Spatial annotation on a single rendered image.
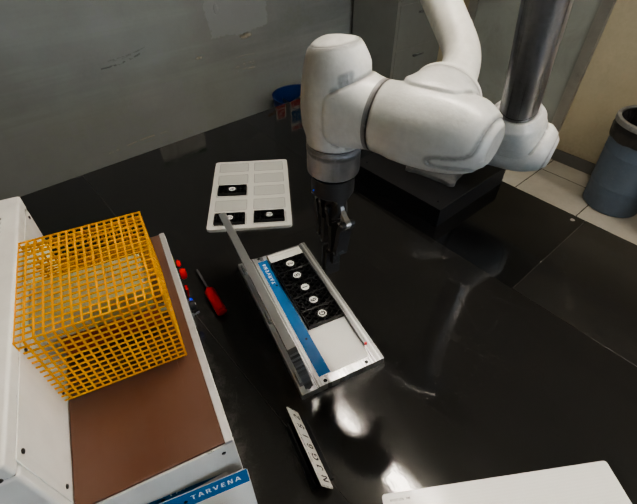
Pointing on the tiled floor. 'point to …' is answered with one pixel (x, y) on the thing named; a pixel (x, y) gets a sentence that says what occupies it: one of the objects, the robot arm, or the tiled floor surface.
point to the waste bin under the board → (624, 165)
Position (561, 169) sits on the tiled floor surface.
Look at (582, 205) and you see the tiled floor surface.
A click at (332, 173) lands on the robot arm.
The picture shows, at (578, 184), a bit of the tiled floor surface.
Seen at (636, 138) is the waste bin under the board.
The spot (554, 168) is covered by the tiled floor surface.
